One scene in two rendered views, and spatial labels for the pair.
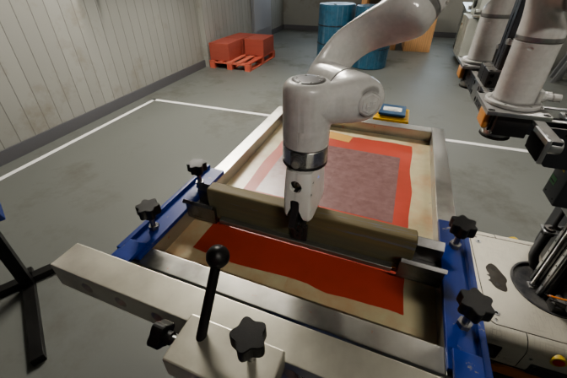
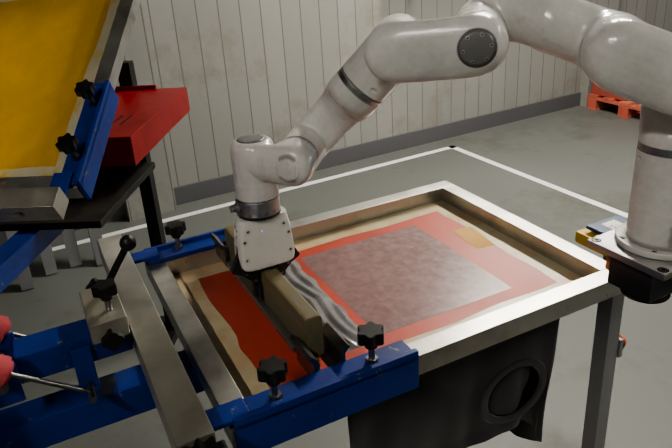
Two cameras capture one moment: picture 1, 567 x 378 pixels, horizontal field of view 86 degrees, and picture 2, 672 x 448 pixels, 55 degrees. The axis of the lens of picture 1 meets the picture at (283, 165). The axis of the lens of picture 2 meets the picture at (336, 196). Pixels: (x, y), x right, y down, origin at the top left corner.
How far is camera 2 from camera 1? 0.89 m
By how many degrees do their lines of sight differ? 39
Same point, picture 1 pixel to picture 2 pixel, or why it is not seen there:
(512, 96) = (631, 227)
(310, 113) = (237, 166)
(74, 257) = (110, 240)
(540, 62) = (651, 181)
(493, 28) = not seen: outside the picture
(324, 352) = (155, 340)
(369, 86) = (286, 154)
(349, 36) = (324, 107)
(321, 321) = (198, 348)
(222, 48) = not seen: hidden behind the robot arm
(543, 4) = not seen: hidden behind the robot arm
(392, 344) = (218, 382)
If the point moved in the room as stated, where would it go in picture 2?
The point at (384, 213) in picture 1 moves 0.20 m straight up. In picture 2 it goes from (387, 325) to (383, 225)
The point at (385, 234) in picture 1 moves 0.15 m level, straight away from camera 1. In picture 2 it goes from (291, 306) to (374, 283)
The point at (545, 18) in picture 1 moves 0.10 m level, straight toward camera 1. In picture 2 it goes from (648, 117) to (584, 125)
